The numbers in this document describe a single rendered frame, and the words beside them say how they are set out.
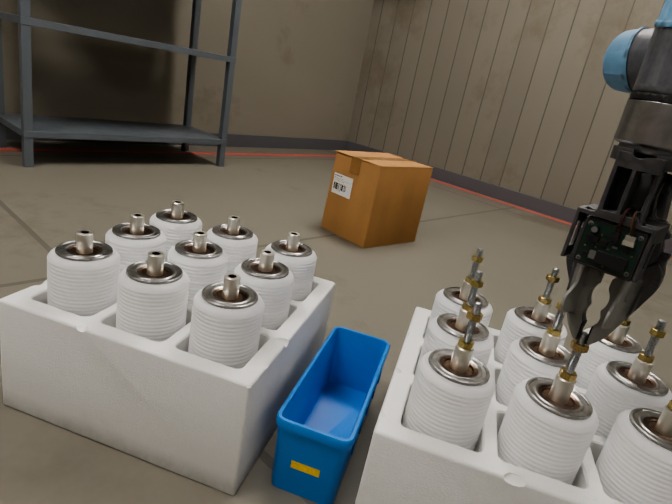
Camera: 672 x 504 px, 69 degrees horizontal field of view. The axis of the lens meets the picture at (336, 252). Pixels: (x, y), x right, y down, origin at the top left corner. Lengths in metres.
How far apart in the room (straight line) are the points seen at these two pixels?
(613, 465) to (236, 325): 0.48
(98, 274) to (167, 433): 0.24
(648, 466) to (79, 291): 0.74
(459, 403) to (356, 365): 0.38
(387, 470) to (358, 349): 0.35
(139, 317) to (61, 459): 0.22
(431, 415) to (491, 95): 2.98
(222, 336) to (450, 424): 0.30
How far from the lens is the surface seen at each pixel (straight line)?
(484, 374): 0.64
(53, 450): 0.84
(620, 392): 0.76
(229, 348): 0.68
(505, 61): 3.47
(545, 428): 0.63
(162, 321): 0.73
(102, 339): 0.73
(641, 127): 0.54
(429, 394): 0.62
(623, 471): 0.69
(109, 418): 0.80
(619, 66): 0.72
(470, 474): 0.63
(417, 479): 0.64
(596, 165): 3.22
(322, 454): 0.71
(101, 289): 0.79
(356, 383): 0.98
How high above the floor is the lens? 0.56
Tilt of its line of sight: 19 degrees down
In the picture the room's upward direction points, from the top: 11 degrees clockwise
